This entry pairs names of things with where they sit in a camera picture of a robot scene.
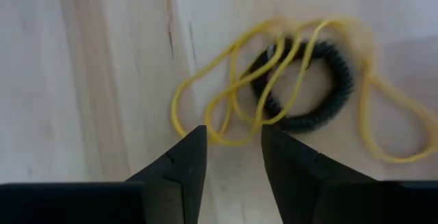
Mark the yellow rubber band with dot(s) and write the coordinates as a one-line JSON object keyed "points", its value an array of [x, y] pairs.
{"points": [[174, 114], [365, 114]]}

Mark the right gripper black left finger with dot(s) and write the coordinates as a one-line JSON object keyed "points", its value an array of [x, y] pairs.
{"points": [[181, 183]]}

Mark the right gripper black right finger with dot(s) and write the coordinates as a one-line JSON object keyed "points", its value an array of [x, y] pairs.
{"points": [[291, 176]]}

